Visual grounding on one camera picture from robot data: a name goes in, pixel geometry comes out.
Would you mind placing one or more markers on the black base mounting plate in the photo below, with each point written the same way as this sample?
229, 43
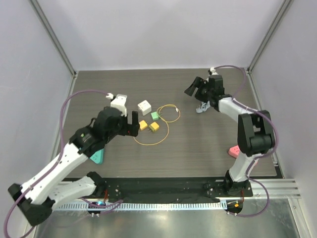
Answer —
209, 186

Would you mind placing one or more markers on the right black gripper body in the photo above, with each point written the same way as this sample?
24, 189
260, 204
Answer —
200, 89

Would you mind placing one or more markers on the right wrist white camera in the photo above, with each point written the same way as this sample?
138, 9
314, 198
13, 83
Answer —
212, 71

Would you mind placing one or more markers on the yellow connector block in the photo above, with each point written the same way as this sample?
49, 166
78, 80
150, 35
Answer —
143, 125

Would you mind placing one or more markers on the slotted cable duct strip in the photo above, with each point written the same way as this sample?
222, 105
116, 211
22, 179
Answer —
83, 206

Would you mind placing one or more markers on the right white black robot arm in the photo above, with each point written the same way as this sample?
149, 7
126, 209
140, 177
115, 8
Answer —
255, 132

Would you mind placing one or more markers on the aluminium frame rail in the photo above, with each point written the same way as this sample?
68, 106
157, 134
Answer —
283, 188

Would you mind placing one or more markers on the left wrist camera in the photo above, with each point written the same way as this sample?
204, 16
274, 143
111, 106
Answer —
119, 102

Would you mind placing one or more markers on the green cube plug adapter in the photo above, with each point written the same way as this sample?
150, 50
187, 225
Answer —
156, 116

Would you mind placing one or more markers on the white cube plug adapter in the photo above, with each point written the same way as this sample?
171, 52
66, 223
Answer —
144, 107

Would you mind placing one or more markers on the teal triangular power socket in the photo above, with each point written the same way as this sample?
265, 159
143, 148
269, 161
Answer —
98, 157

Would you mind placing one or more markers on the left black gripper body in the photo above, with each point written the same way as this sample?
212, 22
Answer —
124, 128

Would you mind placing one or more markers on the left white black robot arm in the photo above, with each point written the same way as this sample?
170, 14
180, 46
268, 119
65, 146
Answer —
41, 195

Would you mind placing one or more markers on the light blue cable holder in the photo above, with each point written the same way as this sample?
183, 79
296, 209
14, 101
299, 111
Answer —
203, 107

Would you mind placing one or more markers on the pink triangular power socket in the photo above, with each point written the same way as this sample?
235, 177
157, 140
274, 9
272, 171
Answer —
234, 151

